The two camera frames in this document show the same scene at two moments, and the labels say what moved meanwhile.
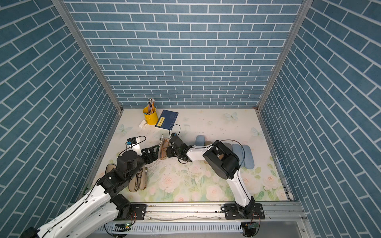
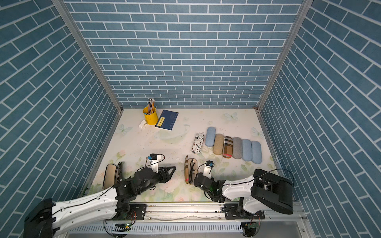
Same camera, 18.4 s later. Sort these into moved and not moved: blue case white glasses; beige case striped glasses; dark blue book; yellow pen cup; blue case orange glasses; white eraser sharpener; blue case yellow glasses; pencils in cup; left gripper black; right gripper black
Moved: blue case orange glasses; beige case striped glasses; left gripper black; blue case white glasses; blue case yellow glasses; right gripper black
Not moved: dark blue book; white eraser sharpener; pencils in cup; yellow pen cup
